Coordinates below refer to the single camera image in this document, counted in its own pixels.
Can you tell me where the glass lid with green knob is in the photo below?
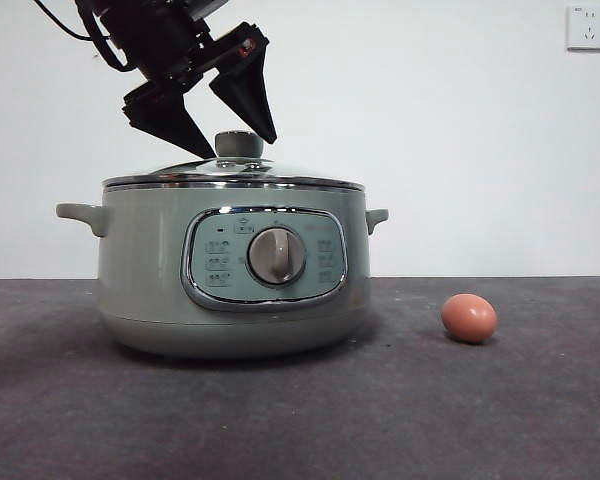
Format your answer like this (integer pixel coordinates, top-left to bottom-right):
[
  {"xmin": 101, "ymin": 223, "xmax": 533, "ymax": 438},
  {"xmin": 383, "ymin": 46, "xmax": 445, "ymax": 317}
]
[{"xmin": 103, "ymin": 130, "xmax": 366, "ymax": 194}]

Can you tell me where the brown egg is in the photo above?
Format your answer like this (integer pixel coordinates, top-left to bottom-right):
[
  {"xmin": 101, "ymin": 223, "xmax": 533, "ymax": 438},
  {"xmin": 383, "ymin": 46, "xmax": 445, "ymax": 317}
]
[{"xmin": 440, "ymin": 293, "xmax": 498, "ymax": 345}]

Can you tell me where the sage green electric cooking pot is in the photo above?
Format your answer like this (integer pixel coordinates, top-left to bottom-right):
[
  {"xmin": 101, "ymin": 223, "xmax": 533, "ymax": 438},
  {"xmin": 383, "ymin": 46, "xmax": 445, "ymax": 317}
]
[{"xmin": 55, "ymin": 183, "xmax": 390, "ymax": 360}]

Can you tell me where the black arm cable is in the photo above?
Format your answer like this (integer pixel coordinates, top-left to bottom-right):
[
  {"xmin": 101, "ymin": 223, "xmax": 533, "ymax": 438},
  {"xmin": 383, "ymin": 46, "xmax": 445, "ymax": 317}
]
[{"xmin": 32, "ymin": 0, "xmax": 131, "ymax": 74}]

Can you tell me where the white wall power socket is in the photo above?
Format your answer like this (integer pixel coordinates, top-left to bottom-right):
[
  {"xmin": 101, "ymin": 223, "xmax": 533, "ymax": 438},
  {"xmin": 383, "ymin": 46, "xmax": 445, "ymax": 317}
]
[{"xmin": 566, "ymin": 4, "xmax": 600, "ymax": 52}]

